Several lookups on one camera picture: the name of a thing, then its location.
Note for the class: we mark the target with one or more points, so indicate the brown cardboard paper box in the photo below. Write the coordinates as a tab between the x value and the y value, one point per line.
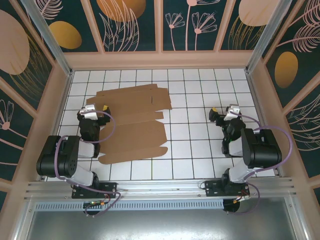
140	130

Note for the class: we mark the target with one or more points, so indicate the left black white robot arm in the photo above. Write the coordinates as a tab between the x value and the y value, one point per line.
60	157

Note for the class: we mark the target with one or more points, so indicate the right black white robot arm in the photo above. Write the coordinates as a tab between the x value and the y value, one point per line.
262	150

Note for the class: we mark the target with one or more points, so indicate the small green circuit board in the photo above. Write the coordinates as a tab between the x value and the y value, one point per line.
93	203

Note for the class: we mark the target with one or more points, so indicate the grey metal sheet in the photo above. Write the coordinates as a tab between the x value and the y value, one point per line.
160	225

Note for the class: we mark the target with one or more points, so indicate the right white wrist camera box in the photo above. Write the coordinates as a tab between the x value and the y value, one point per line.
233	111

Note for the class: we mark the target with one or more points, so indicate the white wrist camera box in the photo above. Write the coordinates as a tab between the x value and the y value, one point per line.
88	112
233	111

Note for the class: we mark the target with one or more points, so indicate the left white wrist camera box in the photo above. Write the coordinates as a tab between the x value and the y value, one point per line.
88	112

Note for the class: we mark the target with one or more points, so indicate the aluminium table side rail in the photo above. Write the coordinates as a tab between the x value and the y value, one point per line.
61	112
276	172

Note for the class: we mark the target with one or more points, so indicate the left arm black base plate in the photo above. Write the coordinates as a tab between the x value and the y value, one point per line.
110	188

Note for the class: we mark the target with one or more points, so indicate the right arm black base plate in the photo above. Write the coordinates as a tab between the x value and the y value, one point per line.
212	188

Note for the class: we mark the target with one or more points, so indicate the aluminium frame post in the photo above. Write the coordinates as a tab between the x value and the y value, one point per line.
262	40
53	50

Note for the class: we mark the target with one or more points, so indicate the aluminium mounting rail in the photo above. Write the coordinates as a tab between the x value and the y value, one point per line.
160	187

